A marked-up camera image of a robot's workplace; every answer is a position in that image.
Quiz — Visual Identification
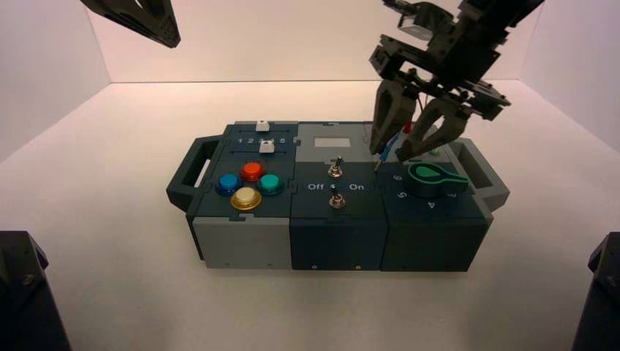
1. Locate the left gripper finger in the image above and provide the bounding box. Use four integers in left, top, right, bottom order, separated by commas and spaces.
80, 0, 174, 49
137, 0, 181, 49

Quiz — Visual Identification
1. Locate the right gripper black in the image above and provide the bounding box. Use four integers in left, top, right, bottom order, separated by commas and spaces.
368, 14, 512, 163

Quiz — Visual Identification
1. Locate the blue banana plug wire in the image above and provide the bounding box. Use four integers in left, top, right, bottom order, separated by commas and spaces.
374, 129, 403, 173

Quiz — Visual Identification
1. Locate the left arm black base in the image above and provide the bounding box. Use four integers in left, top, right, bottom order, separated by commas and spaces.
0, 230, 72, 351

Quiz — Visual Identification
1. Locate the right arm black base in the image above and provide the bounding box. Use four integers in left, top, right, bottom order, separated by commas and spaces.
570, 231, 620, 351

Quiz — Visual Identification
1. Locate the green rotary knob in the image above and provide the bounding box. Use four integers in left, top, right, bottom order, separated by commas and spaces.
406, 162, 470, 200

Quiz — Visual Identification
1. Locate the small grey display screen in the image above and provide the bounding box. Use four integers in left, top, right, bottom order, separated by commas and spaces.
314, 137, 352, 149

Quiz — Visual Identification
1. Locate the dark teal grey control box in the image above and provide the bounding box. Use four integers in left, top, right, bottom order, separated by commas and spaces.
165, 120, 510, 273

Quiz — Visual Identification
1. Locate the teal push button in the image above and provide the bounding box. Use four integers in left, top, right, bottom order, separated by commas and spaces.
256, 173, 285, 197

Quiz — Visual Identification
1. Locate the red push button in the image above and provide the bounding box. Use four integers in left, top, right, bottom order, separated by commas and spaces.
239, 162, 266, 183

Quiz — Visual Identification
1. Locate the blue push button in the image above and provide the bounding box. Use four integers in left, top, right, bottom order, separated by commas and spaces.
214, 173, 243, 197

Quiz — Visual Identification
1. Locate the yellow push button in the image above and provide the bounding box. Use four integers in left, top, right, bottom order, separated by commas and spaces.
230, 186, 263, 211

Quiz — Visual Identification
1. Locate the red banana plug wire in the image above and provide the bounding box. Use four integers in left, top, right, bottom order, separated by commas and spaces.
403, 94, 428, 135

